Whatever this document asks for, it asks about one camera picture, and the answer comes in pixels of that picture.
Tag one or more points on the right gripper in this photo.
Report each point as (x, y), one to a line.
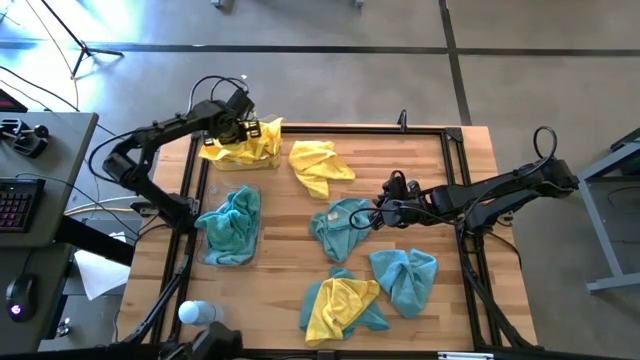
(407, 210)

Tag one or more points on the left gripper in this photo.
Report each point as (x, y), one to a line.
(231, 131)

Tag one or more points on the yellow microfiber towel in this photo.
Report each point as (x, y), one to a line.
(340, 305)
(315, 167)
(220, 154)
(267, 142)

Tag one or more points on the teal microfiber towel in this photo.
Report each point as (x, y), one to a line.
(337, 235)
(405, 285)
(372, 320)
(230, 225)

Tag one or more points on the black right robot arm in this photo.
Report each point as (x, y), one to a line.
(500, 192)

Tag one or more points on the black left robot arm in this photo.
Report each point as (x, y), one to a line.
(145, 137)

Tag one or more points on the clear plastic basket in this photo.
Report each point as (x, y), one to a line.
(245, 166)
(215, 192)

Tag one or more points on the gray stand foot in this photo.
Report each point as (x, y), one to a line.
(220, 3)

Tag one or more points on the black tripod stand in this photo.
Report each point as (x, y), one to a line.
(84, 49)

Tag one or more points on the black desk beam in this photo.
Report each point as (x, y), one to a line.
(95, 240)

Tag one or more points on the gray desk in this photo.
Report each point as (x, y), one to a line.
(60, 165)

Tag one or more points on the clear plastic water bottle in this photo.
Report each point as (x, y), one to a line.
(197, 312)

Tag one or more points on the white paper sheet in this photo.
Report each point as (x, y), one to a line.
(100, 275)

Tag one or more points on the black desk clamp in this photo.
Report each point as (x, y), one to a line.
(30, 142)

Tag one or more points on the black bulky object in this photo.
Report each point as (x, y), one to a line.
(215, 342)

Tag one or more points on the dark monitor corner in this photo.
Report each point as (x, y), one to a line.
(10, 104)

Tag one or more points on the black keyboard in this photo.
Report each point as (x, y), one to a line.
(17, 207)

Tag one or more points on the small metal object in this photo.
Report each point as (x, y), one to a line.
(62, 329)

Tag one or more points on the black computer mouse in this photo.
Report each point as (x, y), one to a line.
(22, 295)

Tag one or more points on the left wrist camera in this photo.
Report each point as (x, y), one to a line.
(241, 103)

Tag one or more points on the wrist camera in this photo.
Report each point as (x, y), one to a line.
(400, 184)
(241, 103)

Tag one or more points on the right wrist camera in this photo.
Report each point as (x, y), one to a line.
(400, 184)

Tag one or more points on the black aluminium table frame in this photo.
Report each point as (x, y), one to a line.
(350, 130)

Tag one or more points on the black frame clamp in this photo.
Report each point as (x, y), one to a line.
(402, 120)

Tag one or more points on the silver metal bracket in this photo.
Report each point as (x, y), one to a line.
(465, 356)

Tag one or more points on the gray metal cart frame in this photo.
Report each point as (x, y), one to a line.
(600, 225)

